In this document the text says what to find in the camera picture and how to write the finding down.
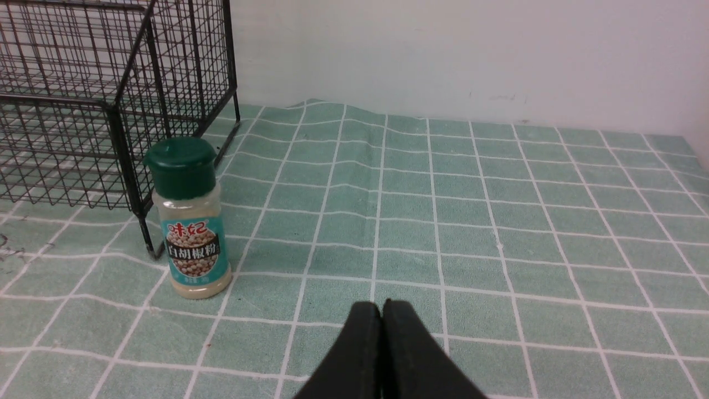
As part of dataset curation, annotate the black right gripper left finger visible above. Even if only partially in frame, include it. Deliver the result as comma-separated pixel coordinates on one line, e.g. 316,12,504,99
295,301,382,398

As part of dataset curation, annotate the green-capped white pepper bottle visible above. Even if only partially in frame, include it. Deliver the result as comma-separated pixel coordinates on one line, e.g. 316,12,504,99
144,136,232,300

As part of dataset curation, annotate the black wire mesh shelf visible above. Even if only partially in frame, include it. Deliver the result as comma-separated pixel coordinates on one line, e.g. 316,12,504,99
1,1,240,259

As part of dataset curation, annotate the green checked tablecloth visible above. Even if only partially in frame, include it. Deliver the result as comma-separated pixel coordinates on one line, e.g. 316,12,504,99
2,99,707,398

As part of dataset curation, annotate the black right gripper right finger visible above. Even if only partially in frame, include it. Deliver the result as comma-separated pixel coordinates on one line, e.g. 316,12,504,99
382,299,486,398

